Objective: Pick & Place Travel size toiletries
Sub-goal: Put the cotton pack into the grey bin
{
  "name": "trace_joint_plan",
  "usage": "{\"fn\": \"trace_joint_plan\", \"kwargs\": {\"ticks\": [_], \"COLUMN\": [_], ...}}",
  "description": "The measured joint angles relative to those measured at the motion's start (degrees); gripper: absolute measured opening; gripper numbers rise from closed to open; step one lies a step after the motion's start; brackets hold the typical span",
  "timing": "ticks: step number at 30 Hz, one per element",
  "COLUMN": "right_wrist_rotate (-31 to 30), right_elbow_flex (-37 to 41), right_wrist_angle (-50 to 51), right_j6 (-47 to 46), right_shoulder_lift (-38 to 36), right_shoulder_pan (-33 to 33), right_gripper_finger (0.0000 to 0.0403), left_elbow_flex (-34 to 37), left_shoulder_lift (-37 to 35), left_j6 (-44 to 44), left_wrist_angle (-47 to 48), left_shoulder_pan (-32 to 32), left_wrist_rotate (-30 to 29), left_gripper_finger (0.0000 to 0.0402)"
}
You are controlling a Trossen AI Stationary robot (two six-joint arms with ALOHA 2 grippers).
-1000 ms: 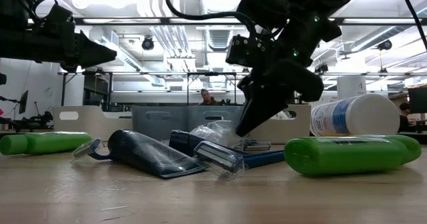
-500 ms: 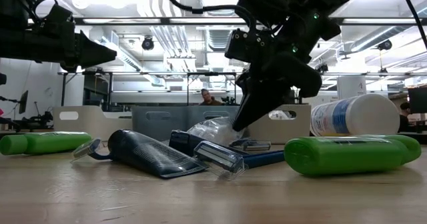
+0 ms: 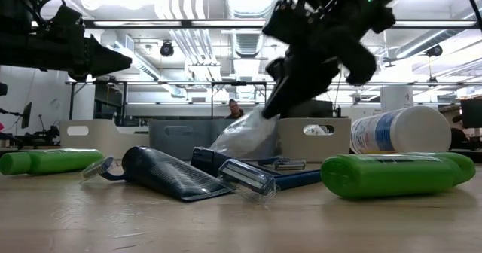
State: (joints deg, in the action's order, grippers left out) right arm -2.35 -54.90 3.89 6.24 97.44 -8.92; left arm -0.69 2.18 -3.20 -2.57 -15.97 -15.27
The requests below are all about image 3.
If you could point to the person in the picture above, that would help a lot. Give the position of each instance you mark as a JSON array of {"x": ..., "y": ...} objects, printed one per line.
[
  {"x": 234, "y": 108},
  {"x": 458, "y": 132}
]

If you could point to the white wipes canister blue label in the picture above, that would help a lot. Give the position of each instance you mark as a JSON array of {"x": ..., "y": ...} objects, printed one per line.
[{"x": 414, "y": 130}]

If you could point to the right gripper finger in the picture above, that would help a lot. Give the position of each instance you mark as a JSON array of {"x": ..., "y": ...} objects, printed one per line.
[
  {"x": 275, "y": 70},
  {"x": 301, "y": 83}
]

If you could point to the dark blue shave tube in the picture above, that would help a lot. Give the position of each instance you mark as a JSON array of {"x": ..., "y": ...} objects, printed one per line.
[{"x": 169, "y": 174}]

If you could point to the white plastic bin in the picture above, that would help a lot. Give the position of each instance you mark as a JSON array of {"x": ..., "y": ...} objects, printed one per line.
[{"x": 105, "y": 136}]

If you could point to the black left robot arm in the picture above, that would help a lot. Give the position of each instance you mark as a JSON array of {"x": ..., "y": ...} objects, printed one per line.
[{"x": 15, "y": 53}]

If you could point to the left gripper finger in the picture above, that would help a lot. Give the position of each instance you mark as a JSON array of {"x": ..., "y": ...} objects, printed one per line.
[{"x": 105, "y": 59}]

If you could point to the black workbench frame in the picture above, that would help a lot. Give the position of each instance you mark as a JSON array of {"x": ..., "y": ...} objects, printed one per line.
[{"x": 150, "y": 82}]

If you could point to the clear bag white pack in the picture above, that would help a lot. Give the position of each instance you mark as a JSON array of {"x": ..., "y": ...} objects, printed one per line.
[
  {"x": 244, "y": 136},
  {"x": 316, "y": 130}
]

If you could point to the black monitor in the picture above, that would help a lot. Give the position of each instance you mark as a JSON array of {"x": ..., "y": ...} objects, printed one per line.
[
  {"x": 472, "y": 113},
  {"x": 26, "y": 115}
]

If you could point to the light grey plastic bin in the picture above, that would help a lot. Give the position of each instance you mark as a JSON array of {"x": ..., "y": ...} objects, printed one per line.
[{"x": 293, "y": 144}]

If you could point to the blue disposable razor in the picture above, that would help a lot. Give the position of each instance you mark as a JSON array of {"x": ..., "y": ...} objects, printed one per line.
[
  {"x": 244, "y": 177},
  {"x": 96, "y": 166}
]

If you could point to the small green bottle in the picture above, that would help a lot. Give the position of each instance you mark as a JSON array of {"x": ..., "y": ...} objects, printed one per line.
[
  {"x": 56, "y": 160},
  {"x": 388, "y": 175},
  {"x": 465, "y": 166}
]

